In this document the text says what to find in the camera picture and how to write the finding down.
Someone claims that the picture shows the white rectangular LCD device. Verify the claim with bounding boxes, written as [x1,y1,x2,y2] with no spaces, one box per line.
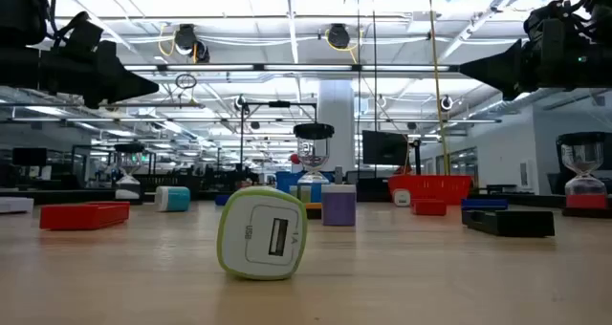
[0,196,35,215]

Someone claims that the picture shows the blue rectangular LCD device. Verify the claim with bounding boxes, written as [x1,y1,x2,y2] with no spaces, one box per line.
[461,197,510,212]

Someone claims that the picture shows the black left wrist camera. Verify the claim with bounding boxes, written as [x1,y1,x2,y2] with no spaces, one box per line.
[53,11,105,62]

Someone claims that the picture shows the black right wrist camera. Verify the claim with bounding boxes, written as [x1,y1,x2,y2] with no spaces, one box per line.
[523,0,568,47]

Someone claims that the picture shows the red rectangular LCD device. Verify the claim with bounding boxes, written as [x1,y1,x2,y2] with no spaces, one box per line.
[39,201,131,231]
[410,198,448,217]

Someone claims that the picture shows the black rectangular LCD device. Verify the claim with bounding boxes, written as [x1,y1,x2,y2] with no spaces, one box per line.
[461,208,557,238]

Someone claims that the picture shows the black computer monitor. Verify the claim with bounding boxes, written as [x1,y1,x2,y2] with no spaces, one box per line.
[361,129,409,166]
[11,146,48,167]

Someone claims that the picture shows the cyan white USB wall charger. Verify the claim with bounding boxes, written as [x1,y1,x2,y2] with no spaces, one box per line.
[154,185,191,213]

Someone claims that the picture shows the red plastic basket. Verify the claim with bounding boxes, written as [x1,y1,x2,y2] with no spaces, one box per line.
[387,173,473,206]

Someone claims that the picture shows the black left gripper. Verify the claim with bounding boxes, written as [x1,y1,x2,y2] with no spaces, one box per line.
[0,40,160,109]

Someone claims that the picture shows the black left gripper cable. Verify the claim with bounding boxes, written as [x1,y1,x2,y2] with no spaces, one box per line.
[46,0,61,35]

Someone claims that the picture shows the black loose cable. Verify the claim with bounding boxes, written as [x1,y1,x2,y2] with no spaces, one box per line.
[355,0,361,178]

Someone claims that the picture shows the red sand hourglass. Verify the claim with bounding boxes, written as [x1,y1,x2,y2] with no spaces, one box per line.
[556,131,612,219]

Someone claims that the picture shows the black metal table frame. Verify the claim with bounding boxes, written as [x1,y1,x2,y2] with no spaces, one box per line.
[0,186,568,210]

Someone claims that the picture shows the black metal stand frame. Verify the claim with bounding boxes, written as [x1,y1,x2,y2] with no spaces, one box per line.
[240,99,318,173]

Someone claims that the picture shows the white building column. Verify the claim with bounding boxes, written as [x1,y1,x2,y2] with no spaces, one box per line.
[317,78,356,173]

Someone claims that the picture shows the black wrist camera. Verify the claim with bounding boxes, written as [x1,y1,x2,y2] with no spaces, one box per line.
[53,11,105,62]
[523,0,568,47]

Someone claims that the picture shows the orange sand hourglass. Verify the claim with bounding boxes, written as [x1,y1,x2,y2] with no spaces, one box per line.
[293,122,335,220]

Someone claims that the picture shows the black shallow tray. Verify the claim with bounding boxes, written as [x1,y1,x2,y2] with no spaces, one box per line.
[99,186,159,206]

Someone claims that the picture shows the blue plastic basket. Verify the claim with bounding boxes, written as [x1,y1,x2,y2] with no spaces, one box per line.
[275,170,336,205]

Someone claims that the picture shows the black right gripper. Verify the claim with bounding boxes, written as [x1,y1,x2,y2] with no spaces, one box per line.
[459,37,612,102]

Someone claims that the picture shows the white sand hourglass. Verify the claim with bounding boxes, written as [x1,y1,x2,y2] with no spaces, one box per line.
[113,142,146,206]

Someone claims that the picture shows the red white USB wall charger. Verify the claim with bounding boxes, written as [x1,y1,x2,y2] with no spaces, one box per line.
[392,187,412,207]

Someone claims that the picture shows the black ceiling cord reel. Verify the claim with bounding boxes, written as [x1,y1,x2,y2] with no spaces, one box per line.
[172,23,211,64]
[326,22,352,50]

